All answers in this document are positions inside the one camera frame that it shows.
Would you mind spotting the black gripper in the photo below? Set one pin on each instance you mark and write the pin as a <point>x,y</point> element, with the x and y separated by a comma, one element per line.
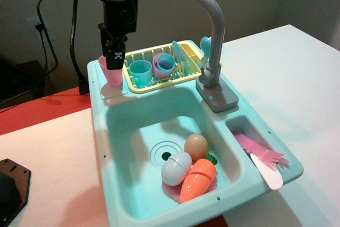
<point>120,19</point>

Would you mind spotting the pink plastic cup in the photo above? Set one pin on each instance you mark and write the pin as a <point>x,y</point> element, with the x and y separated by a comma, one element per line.
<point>113,77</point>

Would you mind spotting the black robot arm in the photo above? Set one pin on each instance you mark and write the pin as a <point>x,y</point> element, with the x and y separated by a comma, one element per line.
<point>120,18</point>

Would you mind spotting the teal plastic cup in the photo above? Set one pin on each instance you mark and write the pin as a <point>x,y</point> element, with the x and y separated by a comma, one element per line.
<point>141,71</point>

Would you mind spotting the lilac plastic cup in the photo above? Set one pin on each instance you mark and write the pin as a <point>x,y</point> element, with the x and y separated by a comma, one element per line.
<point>156,72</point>

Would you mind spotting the blue plastic cup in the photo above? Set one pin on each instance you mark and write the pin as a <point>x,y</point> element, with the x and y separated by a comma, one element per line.
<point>165,62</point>

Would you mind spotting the teal toy sink unit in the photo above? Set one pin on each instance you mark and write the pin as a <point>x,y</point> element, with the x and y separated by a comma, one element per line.
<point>135,133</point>

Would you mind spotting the yellow dish rack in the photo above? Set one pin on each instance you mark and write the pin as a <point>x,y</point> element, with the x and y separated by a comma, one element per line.
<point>192,53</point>

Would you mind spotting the teal plastic plate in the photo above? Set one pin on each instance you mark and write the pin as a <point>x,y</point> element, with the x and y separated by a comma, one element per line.
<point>180,57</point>

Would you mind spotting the blue plastic spoon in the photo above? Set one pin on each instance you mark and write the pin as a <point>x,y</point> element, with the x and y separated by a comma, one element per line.
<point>205,45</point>

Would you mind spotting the grey toy faucet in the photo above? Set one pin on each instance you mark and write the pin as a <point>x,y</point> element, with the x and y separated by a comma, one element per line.
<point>214,90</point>

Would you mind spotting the brown toy egg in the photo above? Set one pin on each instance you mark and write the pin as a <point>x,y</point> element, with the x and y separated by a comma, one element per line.
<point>196,146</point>

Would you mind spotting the white toy egg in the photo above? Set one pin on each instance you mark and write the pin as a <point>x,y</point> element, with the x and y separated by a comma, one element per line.
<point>176,168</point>

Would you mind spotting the orange toy carrot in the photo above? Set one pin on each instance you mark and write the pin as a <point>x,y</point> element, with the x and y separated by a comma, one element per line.
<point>199,178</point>

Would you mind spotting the pink plastic plate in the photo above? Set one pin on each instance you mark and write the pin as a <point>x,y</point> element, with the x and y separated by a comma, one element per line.
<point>174,191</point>

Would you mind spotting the pink plastic fork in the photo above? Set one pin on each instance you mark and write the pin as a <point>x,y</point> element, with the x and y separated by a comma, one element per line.
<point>269,157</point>

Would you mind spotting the white plastic knife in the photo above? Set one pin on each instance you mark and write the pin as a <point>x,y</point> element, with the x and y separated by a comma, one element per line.
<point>270,174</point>

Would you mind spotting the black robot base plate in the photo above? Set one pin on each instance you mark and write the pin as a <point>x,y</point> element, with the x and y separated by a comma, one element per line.
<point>15,185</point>

